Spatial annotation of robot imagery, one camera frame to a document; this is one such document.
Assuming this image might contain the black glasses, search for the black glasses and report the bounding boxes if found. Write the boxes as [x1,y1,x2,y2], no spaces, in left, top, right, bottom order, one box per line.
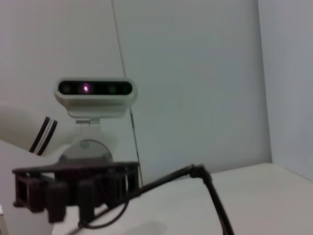
[68,163,236,235]

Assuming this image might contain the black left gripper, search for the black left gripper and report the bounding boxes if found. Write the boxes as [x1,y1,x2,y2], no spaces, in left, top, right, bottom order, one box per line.
[11,161,142,224]

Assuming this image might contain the silver and black left wrist camera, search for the silver and black left wrist camera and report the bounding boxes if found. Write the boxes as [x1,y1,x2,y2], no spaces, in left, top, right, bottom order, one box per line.
[53,77,138,120]

